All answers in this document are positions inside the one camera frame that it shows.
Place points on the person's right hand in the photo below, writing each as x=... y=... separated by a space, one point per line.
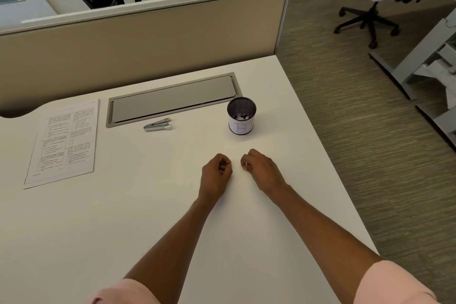
x=265 y=172

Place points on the person's left hand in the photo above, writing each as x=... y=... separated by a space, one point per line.
x=213 y=181

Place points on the silver stapler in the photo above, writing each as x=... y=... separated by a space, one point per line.
x=156 y=125

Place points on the stack of printed papers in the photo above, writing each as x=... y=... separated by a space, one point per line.
x=64 y=143

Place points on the person's left forearm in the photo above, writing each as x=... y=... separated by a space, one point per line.
x=171 y=246

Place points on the person's right forearm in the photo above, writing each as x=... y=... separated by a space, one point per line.
x=320 y=239

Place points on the beige desk partition panel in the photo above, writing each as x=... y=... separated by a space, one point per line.
x=142 y=47

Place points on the black mesh pen holder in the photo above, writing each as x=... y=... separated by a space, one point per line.
x=240 y=125

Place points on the pink shirt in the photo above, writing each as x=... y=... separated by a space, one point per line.
x=392 y=286

